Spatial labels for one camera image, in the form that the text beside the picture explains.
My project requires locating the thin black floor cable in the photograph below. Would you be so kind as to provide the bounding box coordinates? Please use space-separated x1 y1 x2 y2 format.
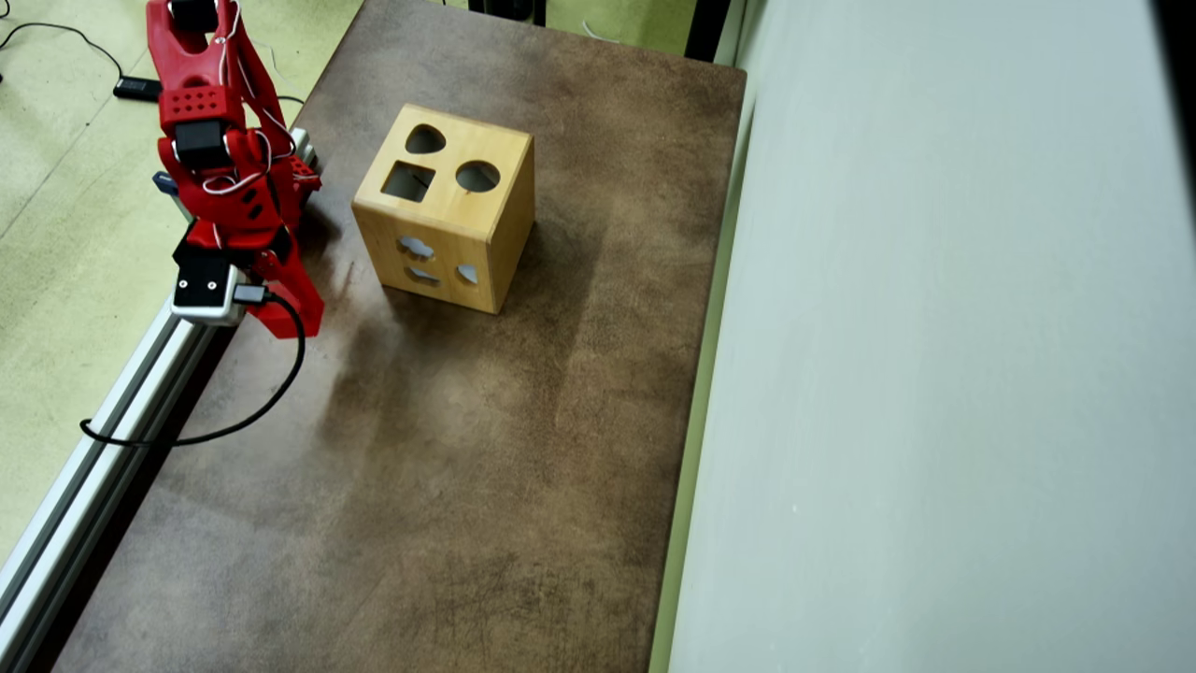
0 21 124 80

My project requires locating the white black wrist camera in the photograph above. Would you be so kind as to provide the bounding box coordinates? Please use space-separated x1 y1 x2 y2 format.
170 255 247 327

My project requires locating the aluminium profile rail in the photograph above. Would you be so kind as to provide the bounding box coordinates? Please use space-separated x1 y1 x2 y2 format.
0 224 244 673

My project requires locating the wooden shape sorter box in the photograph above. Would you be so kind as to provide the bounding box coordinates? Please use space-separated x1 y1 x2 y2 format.
353 103 536 315

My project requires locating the thick black camera cable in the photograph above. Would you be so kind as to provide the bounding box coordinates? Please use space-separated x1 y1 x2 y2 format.
79 283 307 448

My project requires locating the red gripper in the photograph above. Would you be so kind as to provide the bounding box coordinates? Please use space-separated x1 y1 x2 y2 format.
173 210 326 339

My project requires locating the dark vertical post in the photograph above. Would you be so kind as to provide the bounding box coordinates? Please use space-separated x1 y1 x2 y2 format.
685 0 732 64

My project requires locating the blue handled clamp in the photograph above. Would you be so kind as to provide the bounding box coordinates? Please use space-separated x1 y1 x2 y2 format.
152 171 192 223

